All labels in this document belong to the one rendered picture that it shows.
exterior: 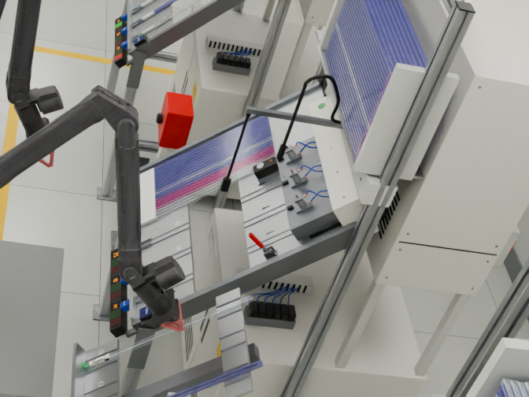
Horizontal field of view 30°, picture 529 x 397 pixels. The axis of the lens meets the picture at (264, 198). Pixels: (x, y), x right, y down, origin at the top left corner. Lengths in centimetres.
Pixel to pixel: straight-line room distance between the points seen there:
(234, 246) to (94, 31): 240
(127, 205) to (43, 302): 75
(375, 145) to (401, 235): 35
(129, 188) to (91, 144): 231
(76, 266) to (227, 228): 84
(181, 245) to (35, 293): 46
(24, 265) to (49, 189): 126
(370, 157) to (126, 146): 63
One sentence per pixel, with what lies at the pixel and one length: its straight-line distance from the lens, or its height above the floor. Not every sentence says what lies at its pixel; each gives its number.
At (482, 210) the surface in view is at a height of 132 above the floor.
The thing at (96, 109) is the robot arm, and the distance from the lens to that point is 228.
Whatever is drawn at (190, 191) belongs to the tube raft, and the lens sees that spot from 312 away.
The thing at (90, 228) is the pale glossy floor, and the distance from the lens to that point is 422.
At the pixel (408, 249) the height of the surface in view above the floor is 115.
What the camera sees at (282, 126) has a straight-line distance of 314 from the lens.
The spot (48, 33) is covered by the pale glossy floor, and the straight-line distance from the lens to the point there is 539.
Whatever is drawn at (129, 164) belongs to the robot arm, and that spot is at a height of 137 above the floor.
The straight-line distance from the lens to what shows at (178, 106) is 364.
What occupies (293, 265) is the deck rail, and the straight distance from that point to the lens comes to 274.
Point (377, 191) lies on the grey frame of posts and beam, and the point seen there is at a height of 136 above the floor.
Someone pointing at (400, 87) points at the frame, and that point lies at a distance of 240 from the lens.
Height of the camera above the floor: 280
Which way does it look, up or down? 37 degrees down
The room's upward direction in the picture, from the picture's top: 20 degrees clockwise
